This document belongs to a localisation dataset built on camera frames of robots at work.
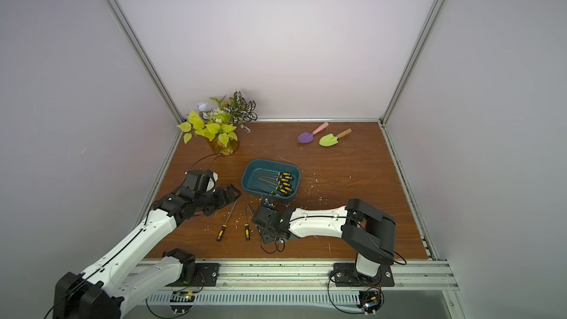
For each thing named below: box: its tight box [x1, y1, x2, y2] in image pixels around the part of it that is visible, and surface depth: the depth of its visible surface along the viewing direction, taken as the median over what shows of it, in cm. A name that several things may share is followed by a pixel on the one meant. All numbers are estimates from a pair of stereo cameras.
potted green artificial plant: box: [176, 90, 258, 156], surface depth 92 cm
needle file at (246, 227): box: [243, 200, 251, 241], surface depth 84 cm
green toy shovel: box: [318, 128, 353, 147], surface depth 116 cm
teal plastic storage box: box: [240, 158, 301, 201], surface depth 97 cm
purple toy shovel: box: [296, 121, 330, 144], surface depth 116 cm
